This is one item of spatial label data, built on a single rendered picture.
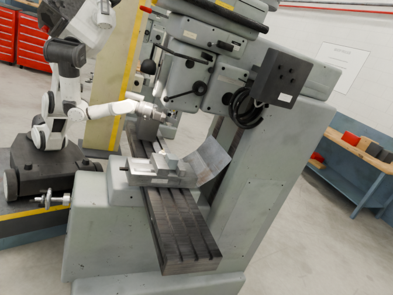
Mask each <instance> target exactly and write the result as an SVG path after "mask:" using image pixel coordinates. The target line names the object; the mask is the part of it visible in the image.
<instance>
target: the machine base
mask: <svg viewBox="0 0 393 295"><path fill-rule="evenodd" d="M245 281H246V277H245V275H244V273H243V272H242V271H241V272H231V273H221V274H215V275H205V276H194V277H189V276H188V275H187V274H180V275H169V276H162V274H161V271H155V272H143V273H131V274H124V275H112V276H100V277H88V278H81V279H75V280H74V282H71V295H237V294H238V293H239V291H240V290H241V288H242V287H243V285H244V283H245Z"/></svg>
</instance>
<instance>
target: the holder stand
mask: <svg viewBox="0 0 393 295"><path fill-rule="evenodd" d="M148 103H151V104H154V103H152V102H148ZM155 107H158V105H156V104H154V108H155ZM159 125H160V122H158V121H155V120H153V119H152V117H151V118H150V120H147V119H144V118H140V117H137V122H136V137H137V139H140V140H146V141H150V142H155V140H156V136H157V132H158V128H159Z"/></svg>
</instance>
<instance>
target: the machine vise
mask: <svg viewBox="0 0 393 295"><path fill-rule="evenodd" d="M176 156H177V155H176ZM177 158H178V156H177ZM178 160H179V161H178V164H177V167H176V169H175V170H170V171H169V174H168V176H159V175H156V172H155V171H154V168H153V165H152V163H151V160H150V159H141V158H134V157H127V159H126V164H125V167H128V168H129V170H128V171H125V173H126V177H127V182H128V185H129V186H143V187H171V188H195V185H196V183H197V180H198V177H197V176H196V174H195V172H194V171H193V169H192V167H191V166H190V164H189V163H184V162H181V161H180V159H179V158H178Z"/></svg>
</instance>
